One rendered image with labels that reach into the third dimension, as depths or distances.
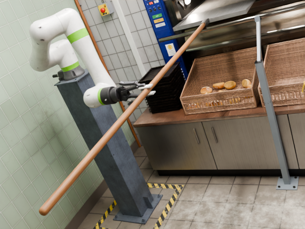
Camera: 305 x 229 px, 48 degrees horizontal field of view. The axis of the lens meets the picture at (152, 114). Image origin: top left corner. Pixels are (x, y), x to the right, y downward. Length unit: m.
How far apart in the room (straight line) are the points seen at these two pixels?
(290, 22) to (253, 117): 0.73
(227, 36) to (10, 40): 1.62
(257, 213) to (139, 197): 0.88
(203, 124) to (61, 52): 1.13
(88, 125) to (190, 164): 0.93
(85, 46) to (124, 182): 1.11
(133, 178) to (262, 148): 0.98
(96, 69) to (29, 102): 0.93
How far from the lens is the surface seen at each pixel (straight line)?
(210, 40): 2.83
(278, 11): 2.28
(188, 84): 2.73
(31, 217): 2.73
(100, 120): 2.38
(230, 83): 2.78
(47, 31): 1.89
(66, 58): 2.30
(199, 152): 2.73
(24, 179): 2.67
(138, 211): 2.74
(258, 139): 2.51
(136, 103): 1.55
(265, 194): 2.61
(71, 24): 1.92
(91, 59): 1.92
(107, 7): 3.06
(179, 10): 2.94
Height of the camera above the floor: 1.71
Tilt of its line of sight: 23 degrees down
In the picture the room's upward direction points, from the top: 22 degrees counter-clockwise
